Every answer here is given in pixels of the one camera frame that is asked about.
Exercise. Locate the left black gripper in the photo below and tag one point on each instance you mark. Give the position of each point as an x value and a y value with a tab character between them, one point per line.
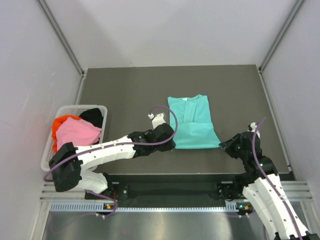
170	145

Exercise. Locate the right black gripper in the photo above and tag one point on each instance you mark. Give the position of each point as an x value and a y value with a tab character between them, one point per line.
227	145

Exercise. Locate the teal t shirt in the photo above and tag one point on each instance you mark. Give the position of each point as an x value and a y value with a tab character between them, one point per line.
192	118

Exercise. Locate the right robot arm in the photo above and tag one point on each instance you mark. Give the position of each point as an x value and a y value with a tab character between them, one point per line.
261	185

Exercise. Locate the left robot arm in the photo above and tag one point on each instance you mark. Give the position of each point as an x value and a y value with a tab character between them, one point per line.
70	167

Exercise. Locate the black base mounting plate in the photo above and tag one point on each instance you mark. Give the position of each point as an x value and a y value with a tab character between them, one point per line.
171	190

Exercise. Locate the black t shirt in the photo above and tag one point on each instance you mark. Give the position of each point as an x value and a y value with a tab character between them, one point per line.
93	116

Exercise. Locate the pink t shirt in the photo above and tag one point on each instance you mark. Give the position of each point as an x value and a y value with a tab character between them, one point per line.
78	132

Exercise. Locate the white plastic basket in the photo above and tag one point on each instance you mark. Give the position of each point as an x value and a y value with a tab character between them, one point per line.
74	110

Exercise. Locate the orange t shirt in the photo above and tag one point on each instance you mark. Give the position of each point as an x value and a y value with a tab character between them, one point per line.
55	126

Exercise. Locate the grey slotted cable duct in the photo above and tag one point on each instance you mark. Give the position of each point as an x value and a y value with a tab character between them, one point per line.
103	207

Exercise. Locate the aluminium front rail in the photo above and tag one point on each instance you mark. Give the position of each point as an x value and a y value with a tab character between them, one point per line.
296	191

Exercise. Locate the left aluminium frame post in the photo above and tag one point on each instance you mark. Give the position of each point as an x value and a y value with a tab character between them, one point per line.
60	35

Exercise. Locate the aluminium frame post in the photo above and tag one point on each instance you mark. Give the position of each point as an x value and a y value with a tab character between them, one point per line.
298	5
60	35

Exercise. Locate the right aluminium frame post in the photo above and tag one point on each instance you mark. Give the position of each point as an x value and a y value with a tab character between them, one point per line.
298	5

